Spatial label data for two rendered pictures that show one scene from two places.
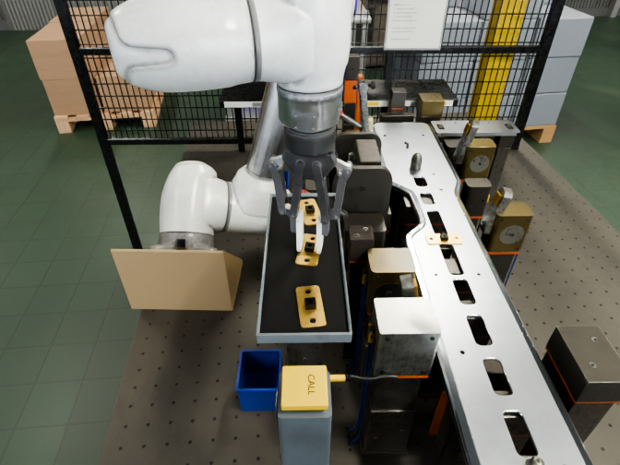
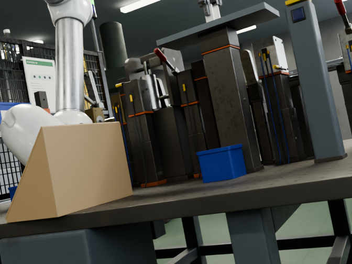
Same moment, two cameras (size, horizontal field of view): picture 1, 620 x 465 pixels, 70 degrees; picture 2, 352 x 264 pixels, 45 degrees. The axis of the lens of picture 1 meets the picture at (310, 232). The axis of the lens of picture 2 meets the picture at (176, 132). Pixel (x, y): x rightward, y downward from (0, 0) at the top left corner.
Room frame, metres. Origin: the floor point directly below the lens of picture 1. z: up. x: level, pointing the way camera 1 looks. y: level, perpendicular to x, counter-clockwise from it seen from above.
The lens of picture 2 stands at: (0.07, 1.24, 0.80)
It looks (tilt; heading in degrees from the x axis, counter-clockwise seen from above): 3 degrees up; 301
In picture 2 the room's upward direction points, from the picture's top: 11 degrees counter-clockwise
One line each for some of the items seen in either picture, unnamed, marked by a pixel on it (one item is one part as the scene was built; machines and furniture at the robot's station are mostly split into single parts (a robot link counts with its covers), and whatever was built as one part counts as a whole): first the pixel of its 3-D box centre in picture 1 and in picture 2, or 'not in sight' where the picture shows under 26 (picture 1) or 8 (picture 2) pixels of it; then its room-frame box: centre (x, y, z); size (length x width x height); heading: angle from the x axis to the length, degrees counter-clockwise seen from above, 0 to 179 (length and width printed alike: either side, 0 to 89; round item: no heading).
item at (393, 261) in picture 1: (375, 323); not in sight; (0.67, -0.15, 0.89); 0.12 x 0.08 x 0.38; 91
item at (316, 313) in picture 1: (310, 304); not in sight; (0.47, 0.00, 1.17); 0.08 x 0.04 x 0.01; 7
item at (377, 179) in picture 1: (352, 232); (163, 116); (0.92, -0.11, 0.95); 0.18 x 0.13 x 0.49; 1
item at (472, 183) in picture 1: (471, 222); not in sight; (1.10, -0.50, 0.84); 0.10 x 0.05 x 0.29; 91
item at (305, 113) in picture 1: (309, 103); not in sight; (0.60, 0.00, 1.43); 0.09 x 0.09 x 0.06
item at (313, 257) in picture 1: (309, 247); not in sight; (0.60, 0.00, 1.17); 0.08 x 0.04 x 0.01; 170
